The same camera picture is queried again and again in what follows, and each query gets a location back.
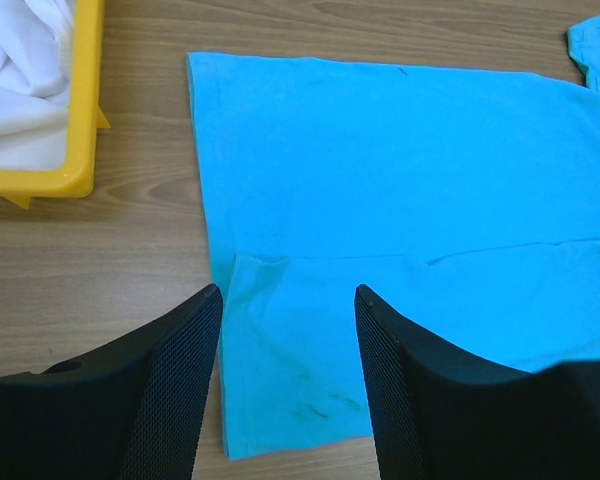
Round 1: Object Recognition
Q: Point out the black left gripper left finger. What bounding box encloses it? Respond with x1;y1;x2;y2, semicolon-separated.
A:
0;285;223;479

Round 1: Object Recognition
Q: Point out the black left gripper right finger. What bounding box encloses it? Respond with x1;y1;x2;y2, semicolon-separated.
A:
354;285;600;479

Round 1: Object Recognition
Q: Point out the cyan blue t-shirt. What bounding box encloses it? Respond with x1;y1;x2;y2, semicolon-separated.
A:
187;16;600;460

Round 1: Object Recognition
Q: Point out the yellow plastic bin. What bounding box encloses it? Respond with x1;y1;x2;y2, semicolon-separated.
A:
0;1;109;208

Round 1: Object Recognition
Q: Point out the crumpled white t-shirt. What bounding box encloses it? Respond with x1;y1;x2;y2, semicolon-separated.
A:
0;0;77;171

